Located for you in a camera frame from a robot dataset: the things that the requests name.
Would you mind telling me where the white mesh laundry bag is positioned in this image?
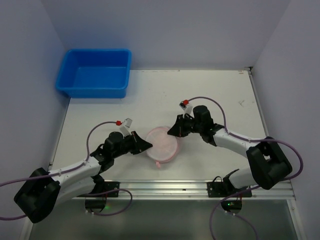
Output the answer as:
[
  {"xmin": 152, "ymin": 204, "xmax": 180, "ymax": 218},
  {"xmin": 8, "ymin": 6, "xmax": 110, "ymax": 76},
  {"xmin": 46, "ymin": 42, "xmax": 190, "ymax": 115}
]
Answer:
[{"xmin": 145, "ymin": 126, "xmax": 180, "ymax": 169}]

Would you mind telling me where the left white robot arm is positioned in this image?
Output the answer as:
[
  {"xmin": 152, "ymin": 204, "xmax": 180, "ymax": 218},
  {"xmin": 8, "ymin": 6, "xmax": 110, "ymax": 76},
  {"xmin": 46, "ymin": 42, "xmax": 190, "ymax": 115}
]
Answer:
[{"xmin": 14, "ymin": 131, "xmax": 153, "ymax": 223}]

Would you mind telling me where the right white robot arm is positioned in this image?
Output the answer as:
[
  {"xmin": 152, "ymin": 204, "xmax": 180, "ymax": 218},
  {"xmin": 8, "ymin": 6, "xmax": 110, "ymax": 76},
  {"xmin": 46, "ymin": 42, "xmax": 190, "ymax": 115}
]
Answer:
[{"xmin": 167, "ymin": 105, "xmax": 293, "ymax": 196}]

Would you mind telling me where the blue plastic bin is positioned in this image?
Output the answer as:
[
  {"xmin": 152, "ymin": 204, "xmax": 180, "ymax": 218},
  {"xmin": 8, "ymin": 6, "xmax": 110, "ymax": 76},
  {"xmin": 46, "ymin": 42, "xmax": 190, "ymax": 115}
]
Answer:
[{"xmin": 55, "ymin": 48, "xmax": 132, "ymax": 99}]

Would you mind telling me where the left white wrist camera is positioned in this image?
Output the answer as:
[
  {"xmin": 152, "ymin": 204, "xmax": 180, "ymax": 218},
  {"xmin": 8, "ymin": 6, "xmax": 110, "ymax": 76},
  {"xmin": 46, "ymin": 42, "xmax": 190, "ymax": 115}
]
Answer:
[{"xmin": 119, "ymin": 118, "xmax": 133, "ymax": 137}]

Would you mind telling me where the aluminium mounting rail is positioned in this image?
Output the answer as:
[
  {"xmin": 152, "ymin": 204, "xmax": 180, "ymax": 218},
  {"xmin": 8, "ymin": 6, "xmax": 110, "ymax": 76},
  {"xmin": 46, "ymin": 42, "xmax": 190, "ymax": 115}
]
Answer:
[{"xmin": 31, "ymin": 177, "xmax": 296, "ymax": 201}]

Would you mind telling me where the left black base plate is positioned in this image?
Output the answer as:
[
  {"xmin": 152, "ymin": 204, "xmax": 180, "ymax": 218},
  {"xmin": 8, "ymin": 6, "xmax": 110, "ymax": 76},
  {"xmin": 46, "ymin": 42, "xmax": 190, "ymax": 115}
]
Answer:
[{"xmin": 91, "ymin": 181, "xmax": 120, "ymax": 198}]

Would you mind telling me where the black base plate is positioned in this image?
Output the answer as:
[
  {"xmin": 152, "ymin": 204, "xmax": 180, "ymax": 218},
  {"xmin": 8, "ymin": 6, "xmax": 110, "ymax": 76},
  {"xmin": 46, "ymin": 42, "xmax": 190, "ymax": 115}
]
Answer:
[
  {"xmin": 91, "ymin": 181, "xmax": 120, "ymax": 198},
  {"xmin": 206, "ymin": 181, "xmax": 249, "ymax": 198}
]

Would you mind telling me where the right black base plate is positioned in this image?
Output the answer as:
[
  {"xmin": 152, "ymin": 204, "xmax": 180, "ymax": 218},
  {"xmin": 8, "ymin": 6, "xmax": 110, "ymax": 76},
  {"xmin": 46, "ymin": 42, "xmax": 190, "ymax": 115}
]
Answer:
[{"xmin": 206, "ymin": 181, "xmax": 249, "ymax": 198}]

